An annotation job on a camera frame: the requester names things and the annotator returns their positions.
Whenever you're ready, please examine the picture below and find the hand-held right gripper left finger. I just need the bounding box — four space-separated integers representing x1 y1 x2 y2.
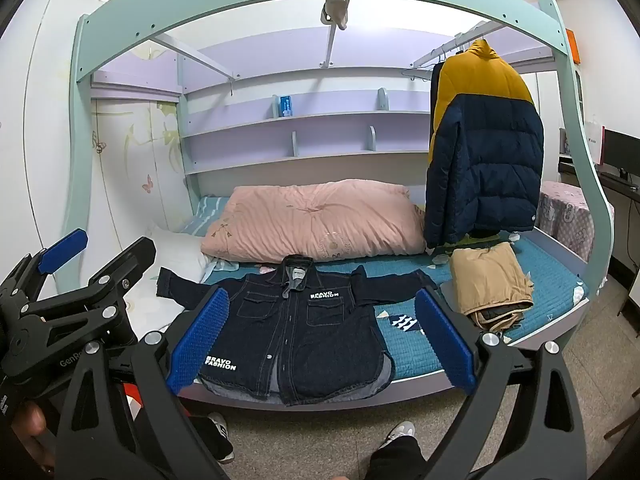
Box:
55 286 231 480

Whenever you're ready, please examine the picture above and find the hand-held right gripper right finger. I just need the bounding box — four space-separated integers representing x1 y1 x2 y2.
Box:
414 287 587 480

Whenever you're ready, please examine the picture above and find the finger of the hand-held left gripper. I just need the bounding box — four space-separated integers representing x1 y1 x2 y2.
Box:
0 228 90 307
20 237 157 349

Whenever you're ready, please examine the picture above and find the dark denim jacket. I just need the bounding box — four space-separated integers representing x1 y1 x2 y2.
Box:
156 255 439 407

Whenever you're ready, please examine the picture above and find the person's left hand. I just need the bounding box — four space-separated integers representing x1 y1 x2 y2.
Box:
10 402 48 456

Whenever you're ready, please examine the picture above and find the white pillow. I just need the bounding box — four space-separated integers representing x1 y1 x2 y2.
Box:
125 225 211 332

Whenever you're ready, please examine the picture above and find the folded beige jacket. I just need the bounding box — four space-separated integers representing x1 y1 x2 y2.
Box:
448 242 536 333

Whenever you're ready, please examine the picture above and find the person's left shoe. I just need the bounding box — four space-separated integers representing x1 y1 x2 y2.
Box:
207 412 236 464

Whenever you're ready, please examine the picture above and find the person's shoe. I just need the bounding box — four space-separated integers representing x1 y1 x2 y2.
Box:
380 421 416 449
207 412 236 464

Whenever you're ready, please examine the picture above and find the person's right shoe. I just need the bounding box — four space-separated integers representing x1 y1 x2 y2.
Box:
380 421 416 449

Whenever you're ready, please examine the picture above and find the white wardrobe with floral decals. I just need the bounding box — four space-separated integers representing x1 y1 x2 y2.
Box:
90 95 187 241

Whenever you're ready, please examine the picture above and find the person's left leg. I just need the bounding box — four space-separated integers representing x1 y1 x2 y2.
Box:
189 415 234 462

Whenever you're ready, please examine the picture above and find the person's leg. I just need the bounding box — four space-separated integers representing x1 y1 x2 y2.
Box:
189 415 234 462
367 435 427 480

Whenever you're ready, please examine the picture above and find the yellow-green cloth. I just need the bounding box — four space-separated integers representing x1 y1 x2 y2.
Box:
452 232 501 251

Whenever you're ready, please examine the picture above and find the teal quilted bed sheet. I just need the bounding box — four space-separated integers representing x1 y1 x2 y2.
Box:
177 195 589 382

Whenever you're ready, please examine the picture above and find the person's right leg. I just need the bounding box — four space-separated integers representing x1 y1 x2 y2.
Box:
367 435 427 480

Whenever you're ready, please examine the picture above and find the pink pillow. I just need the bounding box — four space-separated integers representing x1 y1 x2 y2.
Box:
200 178 427 264

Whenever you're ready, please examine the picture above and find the navy and yellow puffer jacket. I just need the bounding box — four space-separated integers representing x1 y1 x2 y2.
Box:
424 40 545 250

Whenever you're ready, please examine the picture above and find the white paper bag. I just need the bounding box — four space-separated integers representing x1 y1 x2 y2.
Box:
582 120 606 166

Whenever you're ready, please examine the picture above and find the black monitor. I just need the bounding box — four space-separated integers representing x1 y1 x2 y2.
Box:
600 129 640 181

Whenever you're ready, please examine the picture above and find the white hanging bundle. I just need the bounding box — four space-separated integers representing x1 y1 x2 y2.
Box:
320 0 351 31

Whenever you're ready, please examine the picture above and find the lavender wall shelf unit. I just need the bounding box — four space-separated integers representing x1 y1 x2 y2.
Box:
180 65 436 177

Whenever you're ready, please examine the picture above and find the metal clothes rail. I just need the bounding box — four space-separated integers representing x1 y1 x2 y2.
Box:
405 22 491 70

